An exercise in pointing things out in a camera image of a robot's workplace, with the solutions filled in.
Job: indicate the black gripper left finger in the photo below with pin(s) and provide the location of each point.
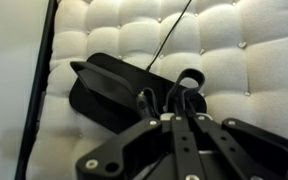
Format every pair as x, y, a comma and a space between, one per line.
124, 146

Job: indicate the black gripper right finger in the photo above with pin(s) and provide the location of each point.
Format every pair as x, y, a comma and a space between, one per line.
257, 146

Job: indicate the black watch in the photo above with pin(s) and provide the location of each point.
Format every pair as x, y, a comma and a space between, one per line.
192, 74

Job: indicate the white tufted cushion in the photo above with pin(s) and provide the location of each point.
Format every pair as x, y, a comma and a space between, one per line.
267, 66

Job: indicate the black metal pole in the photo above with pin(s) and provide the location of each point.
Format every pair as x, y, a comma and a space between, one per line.
39, 83

